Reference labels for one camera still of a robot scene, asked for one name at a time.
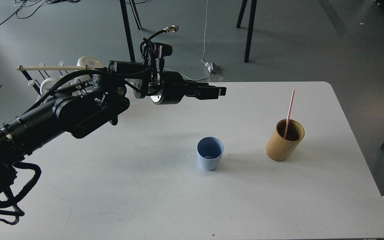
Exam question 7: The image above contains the wooden rack dowel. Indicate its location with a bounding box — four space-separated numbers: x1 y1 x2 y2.
16 65 95 71

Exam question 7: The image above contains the white mug upper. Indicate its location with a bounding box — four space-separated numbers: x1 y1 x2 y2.
76 56 104 69

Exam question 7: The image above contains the black wire mug rack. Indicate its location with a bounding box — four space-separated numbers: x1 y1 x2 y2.
17 65 42 96

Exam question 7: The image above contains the white mug lower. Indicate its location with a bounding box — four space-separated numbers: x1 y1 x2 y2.
36 76 72 102

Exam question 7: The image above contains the black table leg left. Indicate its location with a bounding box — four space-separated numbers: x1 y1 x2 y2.
119 0 143 62

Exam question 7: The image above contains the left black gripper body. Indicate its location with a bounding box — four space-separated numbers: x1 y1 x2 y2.
151 71 187 105

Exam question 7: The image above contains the white mug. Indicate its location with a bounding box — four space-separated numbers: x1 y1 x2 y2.
76 56 104 69
36 76 72 102

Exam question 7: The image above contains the bamboo cylinder holder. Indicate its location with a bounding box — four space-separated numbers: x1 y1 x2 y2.
265 119 305 162

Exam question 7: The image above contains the white floor cable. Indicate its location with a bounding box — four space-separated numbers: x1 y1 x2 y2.
165 0 212 81

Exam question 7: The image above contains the blue plastic cup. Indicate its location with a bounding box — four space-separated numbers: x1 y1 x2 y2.
197 137 224 171

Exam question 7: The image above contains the black table leg right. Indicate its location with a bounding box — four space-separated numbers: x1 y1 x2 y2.
236 0 258 63

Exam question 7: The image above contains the black table leg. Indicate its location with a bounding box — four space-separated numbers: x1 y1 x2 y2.
236 0 258 63
119 0 143 62

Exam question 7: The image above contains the white power plug adapter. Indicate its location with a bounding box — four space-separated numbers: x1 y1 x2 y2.
205 61 223 75

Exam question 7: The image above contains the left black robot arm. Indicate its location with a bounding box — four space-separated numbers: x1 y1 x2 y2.
0 25 226 225

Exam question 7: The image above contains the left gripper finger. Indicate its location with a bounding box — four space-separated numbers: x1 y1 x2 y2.
189 81 226 93
189 91 226 100

